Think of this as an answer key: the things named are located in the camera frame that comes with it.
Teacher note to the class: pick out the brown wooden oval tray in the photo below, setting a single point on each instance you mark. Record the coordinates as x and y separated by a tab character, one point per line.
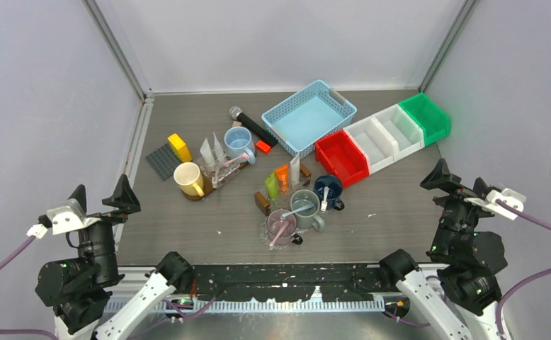
204	185

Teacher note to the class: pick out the mauve mug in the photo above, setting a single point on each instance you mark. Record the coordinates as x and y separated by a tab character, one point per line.
275	216

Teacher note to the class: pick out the teal cap toothpaste tube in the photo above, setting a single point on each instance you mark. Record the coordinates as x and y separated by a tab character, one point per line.
218	150

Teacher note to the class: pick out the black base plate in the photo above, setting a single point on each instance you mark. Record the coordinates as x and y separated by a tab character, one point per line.
337	282

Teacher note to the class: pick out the white toothbrush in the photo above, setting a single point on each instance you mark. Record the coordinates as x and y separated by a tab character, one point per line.
324	203

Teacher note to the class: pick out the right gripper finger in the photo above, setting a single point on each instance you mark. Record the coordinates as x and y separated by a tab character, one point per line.
481	188
441	178

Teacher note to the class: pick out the orange cap toothpaste tube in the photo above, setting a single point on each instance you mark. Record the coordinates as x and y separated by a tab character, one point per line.
294	170

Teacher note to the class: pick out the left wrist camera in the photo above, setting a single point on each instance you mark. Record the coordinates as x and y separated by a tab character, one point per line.
66	218

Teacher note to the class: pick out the grey mug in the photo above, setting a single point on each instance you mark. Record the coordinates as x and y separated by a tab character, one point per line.
309	218

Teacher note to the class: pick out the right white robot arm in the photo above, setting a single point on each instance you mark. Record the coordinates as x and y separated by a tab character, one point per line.
472	260

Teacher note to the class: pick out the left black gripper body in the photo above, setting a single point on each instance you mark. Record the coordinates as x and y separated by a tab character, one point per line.
99	244

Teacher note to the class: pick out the pink toothbrush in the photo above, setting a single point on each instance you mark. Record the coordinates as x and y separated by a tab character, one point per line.
283	227
233	161

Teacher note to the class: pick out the black microphone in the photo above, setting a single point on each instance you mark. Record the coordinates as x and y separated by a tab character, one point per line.
239	115

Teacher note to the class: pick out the green plastic bin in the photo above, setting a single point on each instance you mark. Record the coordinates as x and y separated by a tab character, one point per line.
434	122

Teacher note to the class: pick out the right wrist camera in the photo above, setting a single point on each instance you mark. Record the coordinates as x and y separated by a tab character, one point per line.
502	203

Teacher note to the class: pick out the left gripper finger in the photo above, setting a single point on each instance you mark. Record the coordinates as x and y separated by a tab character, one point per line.
79	194
123	200

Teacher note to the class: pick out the light blue mug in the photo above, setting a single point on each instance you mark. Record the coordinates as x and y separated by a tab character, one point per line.
240	145

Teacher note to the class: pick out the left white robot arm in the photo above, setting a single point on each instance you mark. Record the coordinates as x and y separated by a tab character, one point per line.
77	289

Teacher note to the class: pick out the grey building baseplate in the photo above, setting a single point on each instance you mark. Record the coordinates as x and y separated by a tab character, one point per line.
163	161

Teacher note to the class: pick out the green toothpaste tube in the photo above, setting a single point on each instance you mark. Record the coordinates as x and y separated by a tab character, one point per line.
271	185

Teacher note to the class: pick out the dark blue mug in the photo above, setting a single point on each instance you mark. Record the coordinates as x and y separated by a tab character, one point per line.
336	189

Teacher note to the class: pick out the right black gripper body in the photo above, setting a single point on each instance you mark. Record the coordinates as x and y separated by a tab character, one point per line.
456	212

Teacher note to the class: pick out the clear acrylic toothbrush holder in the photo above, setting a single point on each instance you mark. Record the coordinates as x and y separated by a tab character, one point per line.
225	173

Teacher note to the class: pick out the white plastic bin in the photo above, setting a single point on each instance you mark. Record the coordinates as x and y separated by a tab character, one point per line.
386	137

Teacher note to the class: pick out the light blue plastic basket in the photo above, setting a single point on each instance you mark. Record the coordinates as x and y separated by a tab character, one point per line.
307	116

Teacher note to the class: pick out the yellow mug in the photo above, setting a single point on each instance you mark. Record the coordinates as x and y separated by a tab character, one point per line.
189	179

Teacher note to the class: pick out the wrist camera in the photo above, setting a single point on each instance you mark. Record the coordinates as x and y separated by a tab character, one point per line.
502	203
66	218

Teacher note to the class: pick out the pink cap toothpaste tube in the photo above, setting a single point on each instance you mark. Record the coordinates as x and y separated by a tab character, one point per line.
207	155

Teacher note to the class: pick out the yellow building brick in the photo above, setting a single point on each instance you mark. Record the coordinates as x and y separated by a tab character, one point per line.
179	148

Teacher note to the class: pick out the grey toothbrush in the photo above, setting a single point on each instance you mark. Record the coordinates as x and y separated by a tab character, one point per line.
216	176

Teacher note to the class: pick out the red orange block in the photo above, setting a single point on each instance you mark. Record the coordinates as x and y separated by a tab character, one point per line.
263	147

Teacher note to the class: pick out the red plastic bin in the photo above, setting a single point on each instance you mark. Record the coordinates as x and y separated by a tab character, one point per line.
340	156

